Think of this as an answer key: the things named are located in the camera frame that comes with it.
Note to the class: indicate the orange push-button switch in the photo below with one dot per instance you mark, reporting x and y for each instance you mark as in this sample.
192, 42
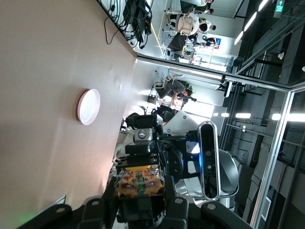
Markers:
140, 180

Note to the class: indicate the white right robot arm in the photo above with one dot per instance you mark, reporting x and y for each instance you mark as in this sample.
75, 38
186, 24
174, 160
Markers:
183, 121

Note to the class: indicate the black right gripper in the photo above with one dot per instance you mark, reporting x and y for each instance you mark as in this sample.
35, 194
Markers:
171, 143

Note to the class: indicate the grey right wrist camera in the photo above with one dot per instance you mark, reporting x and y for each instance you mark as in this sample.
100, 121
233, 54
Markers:
208, 162

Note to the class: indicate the green exit sign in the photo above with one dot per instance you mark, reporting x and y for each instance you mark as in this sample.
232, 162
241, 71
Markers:
279, 7

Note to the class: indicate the pink round plate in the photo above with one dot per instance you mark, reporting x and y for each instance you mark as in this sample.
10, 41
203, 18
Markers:
89, 107

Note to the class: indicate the small white ceiling fixture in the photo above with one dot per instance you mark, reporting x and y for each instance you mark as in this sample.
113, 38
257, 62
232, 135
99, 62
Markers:
281, 56

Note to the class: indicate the beige office chair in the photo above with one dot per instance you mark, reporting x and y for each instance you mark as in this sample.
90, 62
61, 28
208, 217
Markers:
184, 23

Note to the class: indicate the white vent grille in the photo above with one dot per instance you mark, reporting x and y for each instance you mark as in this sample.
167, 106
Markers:
266, 208

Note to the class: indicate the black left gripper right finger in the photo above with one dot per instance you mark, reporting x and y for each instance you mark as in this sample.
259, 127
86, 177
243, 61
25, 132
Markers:
186, 214

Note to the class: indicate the aluminium frame post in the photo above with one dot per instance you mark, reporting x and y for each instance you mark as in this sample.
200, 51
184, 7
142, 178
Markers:
274, 152

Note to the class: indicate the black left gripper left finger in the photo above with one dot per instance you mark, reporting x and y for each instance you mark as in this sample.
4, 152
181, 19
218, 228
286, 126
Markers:
95, 212

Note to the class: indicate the person in white shirt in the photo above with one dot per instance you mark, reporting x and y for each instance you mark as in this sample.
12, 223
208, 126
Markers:
206, 25

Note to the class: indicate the person in striped shirt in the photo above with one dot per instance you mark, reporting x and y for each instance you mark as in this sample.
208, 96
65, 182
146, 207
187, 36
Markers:
176, 87

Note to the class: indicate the person in black clothes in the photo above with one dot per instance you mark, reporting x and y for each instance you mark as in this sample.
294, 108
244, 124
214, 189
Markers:
166, 112

